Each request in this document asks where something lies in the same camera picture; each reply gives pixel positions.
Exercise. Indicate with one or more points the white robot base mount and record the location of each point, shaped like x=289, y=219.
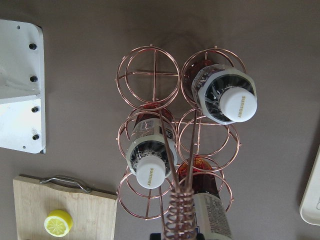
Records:
x=22, y=87

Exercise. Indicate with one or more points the tea bottle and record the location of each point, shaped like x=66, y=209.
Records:
x=224, y=94
x=210, y=214
x=146, y=155

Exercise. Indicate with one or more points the copper wire bottle basket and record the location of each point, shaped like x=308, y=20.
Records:
x=177, y=220

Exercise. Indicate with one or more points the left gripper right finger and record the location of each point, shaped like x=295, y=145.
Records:
x=199, y=236

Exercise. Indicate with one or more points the cream rabbit serving tray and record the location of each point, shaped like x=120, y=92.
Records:
x=310, y=205

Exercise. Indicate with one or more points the bamboo cutting board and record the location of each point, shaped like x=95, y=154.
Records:
x=48, y=211

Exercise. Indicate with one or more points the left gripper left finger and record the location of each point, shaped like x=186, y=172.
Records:
x=155, y=236

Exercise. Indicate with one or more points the half lemon slice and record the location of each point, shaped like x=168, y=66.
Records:
x=58, y=223

